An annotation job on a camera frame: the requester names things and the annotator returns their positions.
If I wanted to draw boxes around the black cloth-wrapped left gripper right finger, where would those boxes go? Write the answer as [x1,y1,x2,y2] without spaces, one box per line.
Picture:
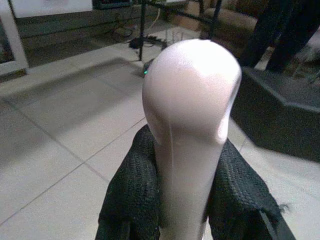
[206,139,297,240]

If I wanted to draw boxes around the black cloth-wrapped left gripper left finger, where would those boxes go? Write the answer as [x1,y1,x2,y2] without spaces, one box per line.
[94,124,162,240]

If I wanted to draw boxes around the dark low platform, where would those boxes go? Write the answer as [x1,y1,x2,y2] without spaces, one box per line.
[229,65,320,163]

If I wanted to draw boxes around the black power strip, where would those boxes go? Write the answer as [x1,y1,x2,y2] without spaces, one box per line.
[128,35,168,50]

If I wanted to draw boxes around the black metal stand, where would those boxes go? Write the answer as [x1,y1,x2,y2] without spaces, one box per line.
[138,0,223,62]

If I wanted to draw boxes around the dark trouser legs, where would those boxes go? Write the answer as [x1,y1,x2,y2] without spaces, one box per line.
[238,0,320,73]

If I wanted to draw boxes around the brown cardboard box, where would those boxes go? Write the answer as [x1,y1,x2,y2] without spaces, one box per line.
[166,1,213,32]

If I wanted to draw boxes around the white door frame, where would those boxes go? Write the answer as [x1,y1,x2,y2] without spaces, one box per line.
[0,0,93,76]

